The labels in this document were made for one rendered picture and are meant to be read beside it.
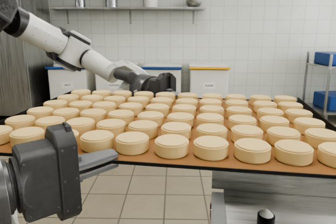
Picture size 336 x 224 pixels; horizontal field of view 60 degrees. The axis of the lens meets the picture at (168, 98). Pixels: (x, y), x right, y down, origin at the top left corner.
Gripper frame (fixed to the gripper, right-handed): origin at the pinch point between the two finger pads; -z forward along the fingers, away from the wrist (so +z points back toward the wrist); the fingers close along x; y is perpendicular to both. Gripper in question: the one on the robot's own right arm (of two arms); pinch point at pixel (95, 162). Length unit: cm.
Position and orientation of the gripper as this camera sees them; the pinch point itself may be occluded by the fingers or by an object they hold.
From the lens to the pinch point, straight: 41.6
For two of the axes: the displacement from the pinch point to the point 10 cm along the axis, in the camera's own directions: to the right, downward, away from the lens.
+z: -8.1, 1.3, -5.8
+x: 0.0, -9.8, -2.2
